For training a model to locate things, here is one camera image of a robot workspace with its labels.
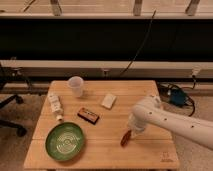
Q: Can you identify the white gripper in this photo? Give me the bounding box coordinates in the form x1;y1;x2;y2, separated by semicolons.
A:
127;114;146;137

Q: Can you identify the red chili pepper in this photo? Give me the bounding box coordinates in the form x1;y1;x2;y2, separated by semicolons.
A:
120;130;132;147

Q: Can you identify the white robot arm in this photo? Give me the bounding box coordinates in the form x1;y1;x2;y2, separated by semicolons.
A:
128;96;213;150

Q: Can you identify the white sponge block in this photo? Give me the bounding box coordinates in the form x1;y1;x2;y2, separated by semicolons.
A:
101;93;116;109

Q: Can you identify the small dark orange box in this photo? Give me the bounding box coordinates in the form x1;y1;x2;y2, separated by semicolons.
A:
77;108;99;125

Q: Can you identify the blue power adapter box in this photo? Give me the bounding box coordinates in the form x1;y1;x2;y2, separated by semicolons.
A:
170;89;186;107

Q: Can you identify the clear plastic measuring cup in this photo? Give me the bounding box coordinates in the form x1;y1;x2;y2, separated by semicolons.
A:
67;76;84;97

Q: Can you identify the green ribbed bowl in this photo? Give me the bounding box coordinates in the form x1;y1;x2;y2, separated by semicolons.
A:
45;122;85;162

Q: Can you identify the white tube with cap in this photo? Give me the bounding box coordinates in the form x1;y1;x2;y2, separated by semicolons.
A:
48;93;63;121

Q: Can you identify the black office chair base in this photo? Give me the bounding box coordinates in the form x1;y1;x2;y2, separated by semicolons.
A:
0;64;27;137

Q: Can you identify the black floor cable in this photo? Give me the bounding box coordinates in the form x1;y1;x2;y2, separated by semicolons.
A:
158;74;198;118

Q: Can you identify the black hanging cable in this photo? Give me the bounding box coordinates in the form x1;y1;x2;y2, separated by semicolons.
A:
119;9;158;77

